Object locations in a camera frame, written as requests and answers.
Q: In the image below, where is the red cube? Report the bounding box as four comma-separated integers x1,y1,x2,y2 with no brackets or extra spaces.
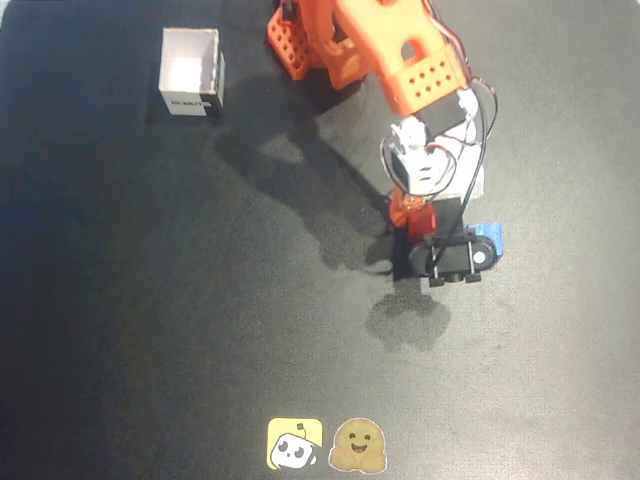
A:
406,204,437,244

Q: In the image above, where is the blue cube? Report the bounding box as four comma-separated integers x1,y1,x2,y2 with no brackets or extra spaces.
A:
468,220,505,262

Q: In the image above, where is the white cardboard box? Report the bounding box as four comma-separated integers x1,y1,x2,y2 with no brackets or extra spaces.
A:
158,27,227,119

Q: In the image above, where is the black webcam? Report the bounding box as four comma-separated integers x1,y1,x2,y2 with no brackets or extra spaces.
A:
408,227,499,288

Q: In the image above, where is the hugging face emoji sticker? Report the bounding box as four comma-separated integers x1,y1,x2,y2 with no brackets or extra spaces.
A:
327,417,389,474

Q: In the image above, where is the yellow robot face sticker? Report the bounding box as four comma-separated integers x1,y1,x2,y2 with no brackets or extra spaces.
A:
266,417,324,471

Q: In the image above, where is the black table mat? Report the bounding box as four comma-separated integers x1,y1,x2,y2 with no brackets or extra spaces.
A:
0,0,640,480

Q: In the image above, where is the black camera cable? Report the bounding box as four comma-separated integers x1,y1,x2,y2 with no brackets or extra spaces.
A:
429,84,500,274

